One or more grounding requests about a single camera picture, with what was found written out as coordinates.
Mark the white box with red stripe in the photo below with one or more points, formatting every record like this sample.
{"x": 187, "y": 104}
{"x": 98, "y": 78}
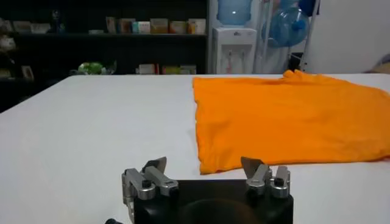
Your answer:
{"x": 146, "y": 69}

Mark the small flat white box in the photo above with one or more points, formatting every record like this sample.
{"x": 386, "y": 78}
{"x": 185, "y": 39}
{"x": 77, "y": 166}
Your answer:
{"x": 96, "y": 31}

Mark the bowl with green fruit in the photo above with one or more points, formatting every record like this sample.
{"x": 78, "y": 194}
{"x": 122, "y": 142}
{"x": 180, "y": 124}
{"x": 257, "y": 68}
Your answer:
{"x": 91, "y": 68}

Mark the white red medicine box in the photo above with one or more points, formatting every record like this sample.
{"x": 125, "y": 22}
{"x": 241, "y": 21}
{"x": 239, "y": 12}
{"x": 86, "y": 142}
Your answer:
{"x": 190, "y": 27}

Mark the pale green medicine box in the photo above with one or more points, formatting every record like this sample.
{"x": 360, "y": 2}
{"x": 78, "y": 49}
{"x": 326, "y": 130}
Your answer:
{"x": 188, "y": 69}

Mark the white water dispenser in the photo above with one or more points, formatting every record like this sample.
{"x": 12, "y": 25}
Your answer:
{"x": 233, "y": 51}

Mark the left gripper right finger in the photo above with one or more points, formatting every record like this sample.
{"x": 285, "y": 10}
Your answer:
{"x": 259, "y": 179}

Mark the grey pile of clothes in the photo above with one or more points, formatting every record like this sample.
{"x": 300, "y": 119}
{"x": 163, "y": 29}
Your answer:
{"x": 384, "y": 59}

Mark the brown cardboard box open flap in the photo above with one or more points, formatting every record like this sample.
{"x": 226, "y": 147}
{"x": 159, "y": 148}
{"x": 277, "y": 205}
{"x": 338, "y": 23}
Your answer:
{"x": 382, "y": 68}

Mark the dark blue bottle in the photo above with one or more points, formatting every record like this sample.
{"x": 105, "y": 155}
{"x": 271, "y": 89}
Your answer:
{"x": 57, "y": 22}

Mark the orange T-shirt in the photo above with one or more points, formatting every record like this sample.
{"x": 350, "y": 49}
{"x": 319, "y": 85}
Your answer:
{"x": 283, "y": 121}

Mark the yellow green medicine box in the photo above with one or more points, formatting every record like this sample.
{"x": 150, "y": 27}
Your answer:
{"x": 170, "y": 70}

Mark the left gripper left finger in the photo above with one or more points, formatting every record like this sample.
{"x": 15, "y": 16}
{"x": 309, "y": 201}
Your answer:
{"x": 158, "y": 178}

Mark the teal white medicine box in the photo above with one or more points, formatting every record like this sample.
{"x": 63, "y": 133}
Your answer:
{"x": 141, "y": 27}

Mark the orange red medicine box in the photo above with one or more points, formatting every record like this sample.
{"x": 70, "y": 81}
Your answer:
{"x": 177, "y": 27}

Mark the black shelf unit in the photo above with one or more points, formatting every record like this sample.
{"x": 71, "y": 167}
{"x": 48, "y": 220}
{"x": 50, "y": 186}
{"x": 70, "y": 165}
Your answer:
{"x": 76, "y": 48}

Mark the orange white medicine box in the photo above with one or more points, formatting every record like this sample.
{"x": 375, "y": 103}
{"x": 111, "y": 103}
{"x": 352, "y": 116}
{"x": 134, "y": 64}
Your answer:
{"x": 125, "y": 25}

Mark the black tripod stand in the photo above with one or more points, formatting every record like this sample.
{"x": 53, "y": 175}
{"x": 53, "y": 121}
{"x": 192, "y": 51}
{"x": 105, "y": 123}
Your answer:
{"x": 295, "y": 61}

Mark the white blue medicine box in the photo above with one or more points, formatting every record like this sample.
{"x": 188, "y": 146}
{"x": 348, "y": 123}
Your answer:
{"x": 111, "y": 25}

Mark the blue water jug with label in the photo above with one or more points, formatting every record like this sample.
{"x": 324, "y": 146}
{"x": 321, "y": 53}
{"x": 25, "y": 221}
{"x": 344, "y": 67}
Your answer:
{"x": 234, "y": 12}

